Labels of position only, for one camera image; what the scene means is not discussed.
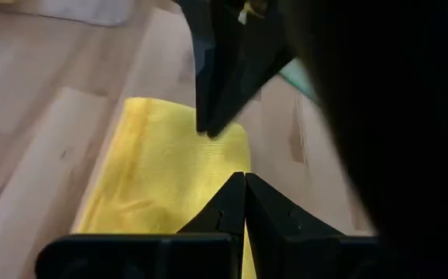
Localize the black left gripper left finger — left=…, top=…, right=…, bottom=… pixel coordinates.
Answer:
left=36, top=172, right=246, bottom=279

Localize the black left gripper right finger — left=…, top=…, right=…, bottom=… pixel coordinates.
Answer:
left=246, top=173, right=382, bottom=279

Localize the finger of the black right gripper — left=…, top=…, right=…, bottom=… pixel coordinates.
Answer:
left=208, top=0, right=297, bottom=139
left=177, top=0, right=217, bottom=135

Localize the green microfiber towel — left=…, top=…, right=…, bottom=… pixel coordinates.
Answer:
left=277, top=57, right=318, bottom=102

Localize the yellow microfiber towel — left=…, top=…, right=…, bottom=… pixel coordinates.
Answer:
left=71, top=96, right=258, bottom=279

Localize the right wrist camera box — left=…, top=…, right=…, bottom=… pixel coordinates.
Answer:
left=285, top=0, right=448, bottom=279

